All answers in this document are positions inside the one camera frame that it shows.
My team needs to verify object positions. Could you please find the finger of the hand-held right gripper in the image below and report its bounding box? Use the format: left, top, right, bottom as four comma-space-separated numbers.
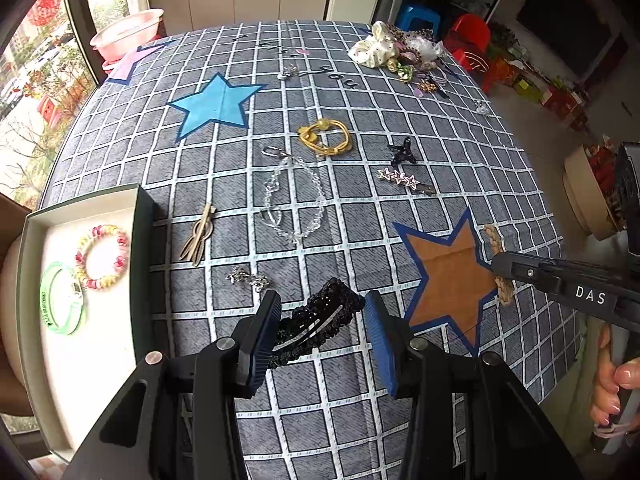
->
492, 252, 557, 298

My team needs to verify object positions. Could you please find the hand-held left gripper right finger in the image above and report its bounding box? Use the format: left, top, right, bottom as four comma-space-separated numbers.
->
365, 291, 583, 480

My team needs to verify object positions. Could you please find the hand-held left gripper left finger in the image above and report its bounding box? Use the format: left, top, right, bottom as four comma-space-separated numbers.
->
62, 290, 282, 480

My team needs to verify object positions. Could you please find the brown braided hair tie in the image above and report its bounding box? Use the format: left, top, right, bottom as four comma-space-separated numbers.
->
483, 223, 517, 309

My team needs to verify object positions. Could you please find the black beaded hair clip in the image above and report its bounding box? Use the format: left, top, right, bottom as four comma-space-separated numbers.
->
269, 277, 367, 372

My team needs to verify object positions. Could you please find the silver charm brooch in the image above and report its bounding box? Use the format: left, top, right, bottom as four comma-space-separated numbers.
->
227, 266, 271, 293

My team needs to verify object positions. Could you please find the beige hair clip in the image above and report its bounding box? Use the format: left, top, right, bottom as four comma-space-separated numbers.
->
180, 203, 217, 266

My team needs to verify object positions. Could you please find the silver star hair clip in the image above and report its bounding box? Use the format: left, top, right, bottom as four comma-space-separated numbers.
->
377, 167, 436, 196

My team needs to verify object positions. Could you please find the clear crystal bead chain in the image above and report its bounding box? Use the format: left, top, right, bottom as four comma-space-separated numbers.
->
261, 144, 327, 247

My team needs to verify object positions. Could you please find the dark green jewelry box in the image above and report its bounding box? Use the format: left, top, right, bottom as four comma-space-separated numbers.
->
15, 183, 160, 462

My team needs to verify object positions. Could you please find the black claw clip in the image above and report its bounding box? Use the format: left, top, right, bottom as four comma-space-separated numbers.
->
385, 137, 419, 166

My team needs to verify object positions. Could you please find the yellow hair tie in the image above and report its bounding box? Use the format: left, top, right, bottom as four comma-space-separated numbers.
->
298, 118, 354, 159

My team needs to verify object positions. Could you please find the person's right hand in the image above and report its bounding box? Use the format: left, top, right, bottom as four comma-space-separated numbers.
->
590, 326, 640, 430

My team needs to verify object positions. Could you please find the round beige box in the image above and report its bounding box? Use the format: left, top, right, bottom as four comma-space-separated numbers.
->
564, 144, 624, 241

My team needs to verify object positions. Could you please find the grey checked star tablecloth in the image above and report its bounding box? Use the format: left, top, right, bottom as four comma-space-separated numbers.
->
37, 19, 587, 461

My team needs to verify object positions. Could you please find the red cardboard box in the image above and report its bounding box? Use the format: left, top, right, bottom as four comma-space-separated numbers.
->
541, 85, 589, 122

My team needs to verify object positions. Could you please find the green translucent bangle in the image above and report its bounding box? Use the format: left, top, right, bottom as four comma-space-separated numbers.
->
39, 260, 87, 336

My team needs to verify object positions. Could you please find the red plastic stool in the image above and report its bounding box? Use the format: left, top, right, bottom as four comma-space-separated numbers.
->
443, 13, 492, 74

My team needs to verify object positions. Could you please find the black television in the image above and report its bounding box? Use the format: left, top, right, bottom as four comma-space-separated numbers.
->
516, 0, 617, 82

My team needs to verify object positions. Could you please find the pile of scrunchies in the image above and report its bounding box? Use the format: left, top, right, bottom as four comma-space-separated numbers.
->
349, 20, 447, 82

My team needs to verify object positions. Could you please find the blue plastic stool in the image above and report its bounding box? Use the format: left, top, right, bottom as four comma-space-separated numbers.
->
399, 4, 442, 37

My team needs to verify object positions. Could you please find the pink plastic basin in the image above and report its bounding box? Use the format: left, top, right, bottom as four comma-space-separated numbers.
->
90, 8, 166, 69

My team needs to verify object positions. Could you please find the red window decal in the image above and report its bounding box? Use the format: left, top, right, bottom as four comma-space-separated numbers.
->
27, 0, 64, 29

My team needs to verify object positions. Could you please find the pink yellow bead bracelet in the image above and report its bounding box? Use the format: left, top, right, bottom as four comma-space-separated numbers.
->
74, 223, 130, 295

